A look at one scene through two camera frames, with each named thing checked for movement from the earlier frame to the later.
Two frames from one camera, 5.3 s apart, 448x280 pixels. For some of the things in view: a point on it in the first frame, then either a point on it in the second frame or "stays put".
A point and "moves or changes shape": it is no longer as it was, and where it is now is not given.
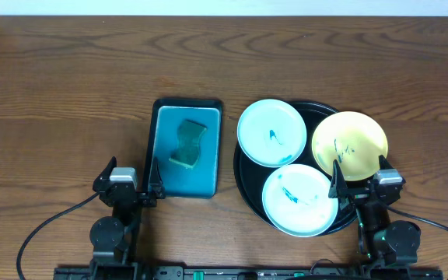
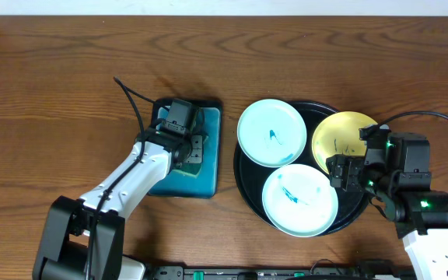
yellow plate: (355, 140) stays put
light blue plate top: (271, 133) stays put
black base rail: (133, 272) stays put
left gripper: (129, 196) to (196, 149)
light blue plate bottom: (295, 200) stays put
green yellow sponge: (189, 138) moves or changes shape
